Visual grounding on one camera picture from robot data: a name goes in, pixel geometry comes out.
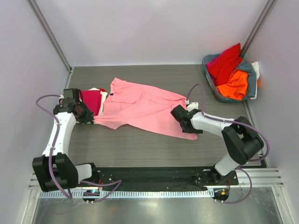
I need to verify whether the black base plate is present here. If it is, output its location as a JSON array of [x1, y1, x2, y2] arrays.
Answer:
[[87, 166, 239, 192]]

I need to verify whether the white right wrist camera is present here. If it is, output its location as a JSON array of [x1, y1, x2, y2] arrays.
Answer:
[[185, 100, 199, 112]]

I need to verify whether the aluminium frame post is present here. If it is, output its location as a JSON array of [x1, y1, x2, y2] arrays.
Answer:
[[26, 0, 73, 74], [241, 0, 277, 57]]

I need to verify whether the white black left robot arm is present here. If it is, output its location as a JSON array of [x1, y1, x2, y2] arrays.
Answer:
[[32, 88, 99, 192]]

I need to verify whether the left aluminium frame post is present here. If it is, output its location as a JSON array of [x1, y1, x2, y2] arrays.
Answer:
[[26, 0, 73, 74]]

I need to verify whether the white cloth in basket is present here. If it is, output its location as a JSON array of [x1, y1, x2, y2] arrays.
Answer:
[[251, 62, 260, 81]]

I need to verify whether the slotted cable duct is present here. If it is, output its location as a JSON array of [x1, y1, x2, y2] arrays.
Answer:
[[38, 189, 214, 199]]

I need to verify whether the teal laundry basket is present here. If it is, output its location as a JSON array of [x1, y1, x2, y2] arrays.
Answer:
[[202, 54, 241, 103]]

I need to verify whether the pink t shirt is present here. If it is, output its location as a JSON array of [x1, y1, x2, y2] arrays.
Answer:
[[94, 78, 198, 140]]

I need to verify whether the red t shirt in basket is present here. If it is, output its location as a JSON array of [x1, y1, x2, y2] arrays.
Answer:
[[206, 43, 242, 86]]

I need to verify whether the grey blue t shirt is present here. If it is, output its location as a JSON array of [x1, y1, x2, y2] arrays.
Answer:
[[236, 60, 258, 101]]

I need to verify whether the orange t shirt in basket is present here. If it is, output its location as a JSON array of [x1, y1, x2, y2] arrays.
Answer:
[[216, 70, 248, 100]]

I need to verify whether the folded crimson t shirt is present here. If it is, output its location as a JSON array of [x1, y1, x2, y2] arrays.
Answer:
[[82, 90, 100, 116]]

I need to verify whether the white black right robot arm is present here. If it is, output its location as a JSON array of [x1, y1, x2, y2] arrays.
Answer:
[[171, 105, 264, 185]]

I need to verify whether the right aluminium frame post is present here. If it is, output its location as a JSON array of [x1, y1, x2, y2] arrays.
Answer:
[[241, 0, 277, 57]]

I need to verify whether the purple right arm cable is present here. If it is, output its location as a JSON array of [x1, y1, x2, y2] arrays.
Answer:
[[185, 83, 271, 205]]

